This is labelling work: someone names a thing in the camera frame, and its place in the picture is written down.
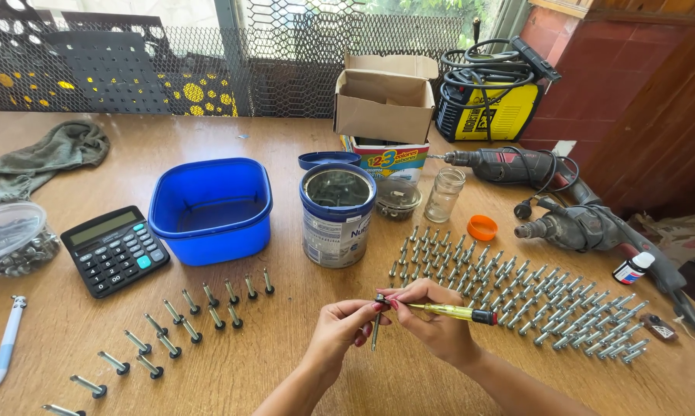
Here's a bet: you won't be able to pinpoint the empty glass jar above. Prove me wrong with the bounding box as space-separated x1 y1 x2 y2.
424 167 467 224

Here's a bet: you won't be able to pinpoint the blue plastic lid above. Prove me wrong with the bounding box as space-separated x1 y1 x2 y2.
298 151 363 172

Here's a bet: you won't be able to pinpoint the coiled black welding cable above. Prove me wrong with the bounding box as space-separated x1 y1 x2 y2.
439 37 534 143

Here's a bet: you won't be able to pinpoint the orange plastic cap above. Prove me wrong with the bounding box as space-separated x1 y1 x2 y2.
467 214 499 242

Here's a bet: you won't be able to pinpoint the open brown cardboard box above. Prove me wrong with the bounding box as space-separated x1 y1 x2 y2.
332 52 440 146

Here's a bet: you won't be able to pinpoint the black perforated metal panels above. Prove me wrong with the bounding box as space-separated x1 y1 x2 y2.
0 0 239 117

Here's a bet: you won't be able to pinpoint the small brown patterned object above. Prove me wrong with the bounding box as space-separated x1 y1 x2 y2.
640 313 680 343

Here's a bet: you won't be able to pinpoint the clear tub of metal nuts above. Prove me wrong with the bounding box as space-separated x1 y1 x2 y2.
0 201 63 278

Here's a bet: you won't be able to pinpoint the yellow tester screwdriver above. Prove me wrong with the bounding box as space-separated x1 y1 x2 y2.
376 295 499 327

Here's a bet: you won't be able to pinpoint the group of silver anchor bolts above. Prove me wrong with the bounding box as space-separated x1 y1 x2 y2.
388 225 652 365

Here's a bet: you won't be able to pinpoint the blue plastic tub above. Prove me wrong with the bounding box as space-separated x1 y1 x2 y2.
148 157 274 268

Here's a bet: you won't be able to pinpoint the black desk calculator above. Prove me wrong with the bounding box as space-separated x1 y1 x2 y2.
60 205 171 299

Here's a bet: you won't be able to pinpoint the small white bottle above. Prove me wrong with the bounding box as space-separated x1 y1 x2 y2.
611 251 656 286

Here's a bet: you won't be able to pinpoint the yellow welding machine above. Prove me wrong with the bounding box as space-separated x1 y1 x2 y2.
434 35 562 144

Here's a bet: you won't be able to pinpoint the person's right hand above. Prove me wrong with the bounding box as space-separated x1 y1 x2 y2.
381 279 482 371

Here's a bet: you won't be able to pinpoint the person's left hand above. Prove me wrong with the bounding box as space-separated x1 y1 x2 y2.
303 298 392 382

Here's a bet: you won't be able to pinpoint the grey-green cloth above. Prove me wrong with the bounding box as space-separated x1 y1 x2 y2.
0 119 111 205

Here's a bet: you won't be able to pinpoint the open tin can blue rim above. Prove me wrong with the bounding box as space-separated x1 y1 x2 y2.
299 162 378 270

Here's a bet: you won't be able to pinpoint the black drill cable with plug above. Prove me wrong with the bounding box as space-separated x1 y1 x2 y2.
512 147 581 221

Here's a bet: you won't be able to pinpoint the long screw with black washer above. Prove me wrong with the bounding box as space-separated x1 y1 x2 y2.
371 294 386 352

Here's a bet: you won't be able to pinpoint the metal mesh fence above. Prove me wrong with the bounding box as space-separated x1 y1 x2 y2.
0 0 471 120

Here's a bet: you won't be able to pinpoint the white and blue pen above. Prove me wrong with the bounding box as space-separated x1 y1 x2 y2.
0 295 28 387

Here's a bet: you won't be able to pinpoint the colourful printed carton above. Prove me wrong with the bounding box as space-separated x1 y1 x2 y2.
340 135 431 186

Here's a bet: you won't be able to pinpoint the rows of upright washer screws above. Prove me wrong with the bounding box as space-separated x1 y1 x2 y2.
41 267 276 416

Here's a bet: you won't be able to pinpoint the patterned paper bag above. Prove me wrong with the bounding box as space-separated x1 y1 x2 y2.
627 212 695 268

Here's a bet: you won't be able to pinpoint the small clear lidded container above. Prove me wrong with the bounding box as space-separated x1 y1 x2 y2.
374 176 424 222

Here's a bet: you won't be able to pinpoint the dusty grey power drill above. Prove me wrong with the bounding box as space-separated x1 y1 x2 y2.
513 196 695 334

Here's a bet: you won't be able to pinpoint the red and grey power drill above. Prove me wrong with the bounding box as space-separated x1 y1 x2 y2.
426 146 603 210

